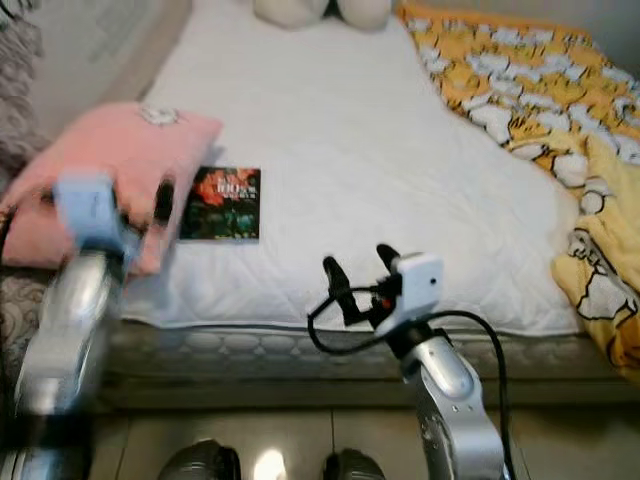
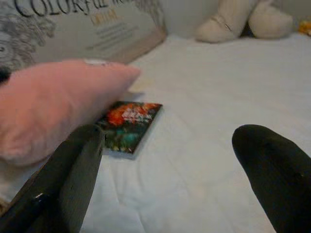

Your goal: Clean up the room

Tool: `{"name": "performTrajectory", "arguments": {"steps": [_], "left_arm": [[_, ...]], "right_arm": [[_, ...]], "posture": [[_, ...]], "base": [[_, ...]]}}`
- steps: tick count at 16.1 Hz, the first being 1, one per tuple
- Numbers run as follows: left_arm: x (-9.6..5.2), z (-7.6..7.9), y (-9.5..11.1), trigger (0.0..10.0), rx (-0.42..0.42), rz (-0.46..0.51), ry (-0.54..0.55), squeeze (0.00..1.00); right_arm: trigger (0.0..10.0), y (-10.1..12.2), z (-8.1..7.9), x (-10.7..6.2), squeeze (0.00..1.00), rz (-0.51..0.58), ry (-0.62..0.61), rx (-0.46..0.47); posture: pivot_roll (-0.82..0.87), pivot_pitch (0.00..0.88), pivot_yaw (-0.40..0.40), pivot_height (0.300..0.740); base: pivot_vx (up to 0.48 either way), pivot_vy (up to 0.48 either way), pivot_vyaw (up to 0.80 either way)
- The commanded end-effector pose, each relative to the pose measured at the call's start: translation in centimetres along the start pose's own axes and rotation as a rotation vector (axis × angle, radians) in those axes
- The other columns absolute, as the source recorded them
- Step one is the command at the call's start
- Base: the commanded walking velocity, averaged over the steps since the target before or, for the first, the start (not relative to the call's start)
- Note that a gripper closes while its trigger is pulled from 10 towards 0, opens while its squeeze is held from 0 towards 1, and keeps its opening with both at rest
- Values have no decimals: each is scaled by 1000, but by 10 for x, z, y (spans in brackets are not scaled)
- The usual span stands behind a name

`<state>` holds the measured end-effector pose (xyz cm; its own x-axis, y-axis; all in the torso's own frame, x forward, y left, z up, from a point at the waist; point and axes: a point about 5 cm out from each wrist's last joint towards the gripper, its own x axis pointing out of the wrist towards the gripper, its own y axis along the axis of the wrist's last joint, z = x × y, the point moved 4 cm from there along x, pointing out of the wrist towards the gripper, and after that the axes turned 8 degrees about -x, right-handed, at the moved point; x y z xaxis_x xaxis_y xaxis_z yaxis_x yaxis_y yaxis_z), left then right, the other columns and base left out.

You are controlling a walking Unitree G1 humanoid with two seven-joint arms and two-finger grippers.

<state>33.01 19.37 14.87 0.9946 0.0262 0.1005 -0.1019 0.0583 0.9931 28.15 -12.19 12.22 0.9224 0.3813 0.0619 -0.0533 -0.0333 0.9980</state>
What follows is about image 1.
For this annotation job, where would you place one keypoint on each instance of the dark red-print book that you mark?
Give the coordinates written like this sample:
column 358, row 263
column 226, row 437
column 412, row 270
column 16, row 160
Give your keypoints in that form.
column 222, row 205

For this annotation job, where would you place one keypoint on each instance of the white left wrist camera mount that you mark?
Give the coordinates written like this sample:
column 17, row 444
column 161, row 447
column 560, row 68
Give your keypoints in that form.
column 90, row 212

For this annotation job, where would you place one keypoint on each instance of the pink pillow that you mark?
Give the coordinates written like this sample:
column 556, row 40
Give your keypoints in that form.
column 110, row 145

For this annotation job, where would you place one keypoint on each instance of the yellow cartoon egg blanket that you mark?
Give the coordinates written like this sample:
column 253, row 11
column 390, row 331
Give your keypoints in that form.
column 520, row 80

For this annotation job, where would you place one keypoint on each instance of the cream plush toy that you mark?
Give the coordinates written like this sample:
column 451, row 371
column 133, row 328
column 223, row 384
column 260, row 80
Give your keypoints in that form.
column 320, row 10

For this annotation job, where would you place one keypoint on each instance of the beige padded headboard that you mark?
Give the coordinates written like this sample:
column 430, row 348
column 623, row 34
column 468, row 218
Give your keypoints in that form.
column 110, row 45

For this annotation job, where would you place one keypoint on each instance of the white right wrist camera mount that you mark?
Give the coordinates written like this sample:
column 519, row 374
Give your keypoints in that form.
column 415, row 285

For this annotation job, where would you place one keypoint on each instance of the grey robot leg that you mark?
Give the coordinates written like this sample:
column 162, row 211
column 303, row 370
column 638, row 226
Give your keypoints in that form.
column 355, row 467
column 200, row 462

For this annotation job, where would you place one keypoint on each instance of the grey right robot leg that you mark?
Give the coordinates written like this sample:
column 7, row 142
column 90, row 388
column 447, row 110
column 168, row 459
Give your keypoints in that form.
column 355, row 467

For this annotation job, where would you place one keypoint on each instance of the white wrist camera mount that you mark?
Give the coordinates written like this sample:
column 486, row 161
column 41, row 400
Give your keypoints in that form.
column 415, row 285
column 90, row 212

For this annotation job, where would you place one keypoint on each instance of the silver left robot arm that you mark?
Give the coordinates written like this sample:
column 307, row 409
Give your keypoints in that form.
column 70, row 340

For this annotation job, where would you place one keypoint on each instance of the grey left robot leg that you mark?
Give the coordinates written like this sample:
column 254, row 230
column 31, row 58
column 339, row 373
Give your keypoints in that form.
column 200, row 462

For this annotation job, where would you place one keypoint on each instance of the white quilted mattress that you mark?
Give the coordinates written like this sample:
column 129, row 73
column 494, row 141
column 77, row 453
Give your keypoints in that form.
column 360, row 150

